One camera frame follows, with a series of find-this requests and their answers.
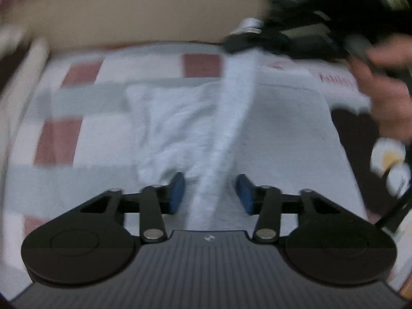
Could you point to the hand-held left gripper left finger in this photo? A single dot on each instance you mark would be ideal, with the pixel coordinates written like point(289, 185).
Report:
point(177, 193)

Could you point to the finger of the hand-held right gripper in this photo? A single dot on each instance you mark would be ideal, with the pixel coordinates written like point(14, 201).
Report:
point(244, 43)

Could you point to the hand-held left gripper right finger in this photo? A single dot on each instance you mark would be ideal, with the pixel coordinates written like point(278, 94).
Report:
point(244, 194)

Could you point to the pale blue-white garment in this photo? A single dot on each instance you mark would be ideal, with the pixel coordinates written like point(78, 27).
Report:
point(167, 125)

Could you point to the person's right hand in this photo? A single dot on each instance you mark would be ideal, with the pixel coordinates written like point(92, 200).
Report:
point(386, 96)

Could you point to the pale grey garment red print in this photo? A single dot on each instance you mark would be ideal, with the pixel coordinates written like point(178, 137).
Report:
point(289, 141)

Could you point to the pink grey checkered blanket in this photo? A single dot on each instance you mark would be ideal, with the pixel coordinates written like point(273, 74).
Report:
point(96, 141)

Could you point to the beige headboard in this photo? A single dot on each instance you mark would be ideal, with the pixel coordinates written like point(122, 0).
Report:
point(128, 9)

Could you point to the dark cloth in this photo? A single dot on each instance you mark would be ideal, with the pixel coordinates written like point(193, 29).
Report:
point(354, 135)

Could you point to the white and yellow plush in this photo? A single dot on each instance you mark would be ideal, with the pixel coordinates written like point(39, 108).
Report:
point(386, 157)

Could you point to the black bar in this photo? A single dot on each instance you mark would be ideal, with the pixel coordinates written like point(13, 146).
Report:
point(396, 214)

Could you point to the cream folded garment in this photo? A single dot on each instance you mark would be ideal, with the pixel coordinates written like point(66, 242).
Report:
point(30, 70)

